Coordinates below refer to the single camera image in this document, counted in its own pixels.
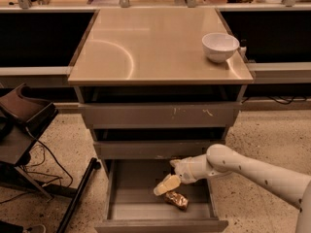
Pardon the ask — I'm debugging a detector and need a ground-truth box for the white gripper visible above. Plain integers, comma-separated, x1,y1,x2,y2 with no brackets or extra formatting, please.
154,154,214,196

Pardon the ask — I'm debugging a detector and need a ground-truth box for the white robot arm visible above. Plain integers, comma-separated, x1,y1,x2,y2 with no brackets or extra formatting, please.
154,144,311,233

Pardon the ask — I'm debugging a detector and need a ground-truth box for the grey open bottom drawer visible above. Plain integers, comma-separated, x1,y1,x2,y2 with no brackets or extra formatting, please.
95,159,228,233

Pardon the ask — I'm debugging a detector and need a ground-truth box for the grey top drawer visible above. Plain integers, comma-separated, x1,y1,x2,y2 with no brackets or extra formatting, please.
79,102,241,129

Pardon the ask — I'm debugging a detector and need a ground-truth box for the grey middle drawer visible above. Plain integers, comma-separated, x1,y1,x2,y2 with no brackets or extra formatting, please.
93,140,225,159

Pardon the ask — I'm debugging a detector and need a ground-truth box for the grey metal drawer cabinet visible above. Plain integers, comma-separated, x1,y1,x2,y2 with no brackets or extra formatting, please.
66,7,255,177

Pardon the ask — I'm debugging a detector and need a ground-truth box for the black metal leg bar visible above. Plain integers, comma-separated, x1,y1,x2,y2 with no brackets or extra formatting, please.
56,158,101,233

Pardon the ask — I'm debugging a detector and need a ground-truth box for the white ceramic bowl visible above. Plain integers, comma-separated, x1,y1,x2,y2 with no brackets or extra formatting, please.
201,33,240,63

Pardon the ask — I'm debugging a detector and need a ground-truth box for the black floor cable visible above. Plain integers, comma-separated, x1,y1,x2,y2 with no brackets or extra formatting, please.
0,126,74,206

